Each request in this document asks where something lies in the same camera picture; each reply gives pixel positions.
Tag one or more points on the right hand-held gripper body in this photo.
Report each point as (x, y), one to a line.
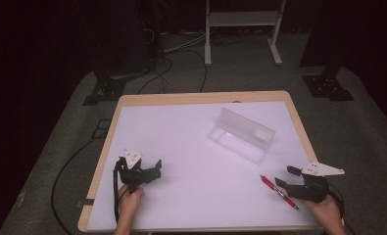
(312, 191)

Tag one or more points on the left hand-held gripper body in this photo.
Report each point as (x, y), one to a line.
(133, 173)

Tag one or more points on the red pen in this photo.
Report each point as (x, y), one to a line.
(279, 192)

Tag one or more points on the clear plastic pencil case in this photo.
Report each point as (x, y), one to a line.
(243, 137)

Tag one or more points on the person's right hand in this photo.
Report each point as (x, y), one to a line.
(325, 210)

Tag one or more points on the person's left hand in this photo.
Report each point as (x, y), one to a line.
(131, 199)

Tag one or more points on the white table mat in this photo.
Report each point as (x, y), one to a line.
(194, 137)

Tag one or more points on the black tape strip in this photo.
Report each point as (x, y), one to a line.
(85, 203)

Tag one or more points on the wooden table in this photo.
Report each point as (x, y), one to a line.
(168, 98)

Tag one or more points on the black stand base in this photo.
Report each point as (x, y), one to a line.
(326, 86)
(107, 88)

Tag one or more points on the grey floor tape piece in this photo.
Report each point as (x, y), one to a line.
(21, 198)

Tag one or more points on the white metal stand frame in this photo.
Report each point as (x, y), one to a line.
(243, 19)

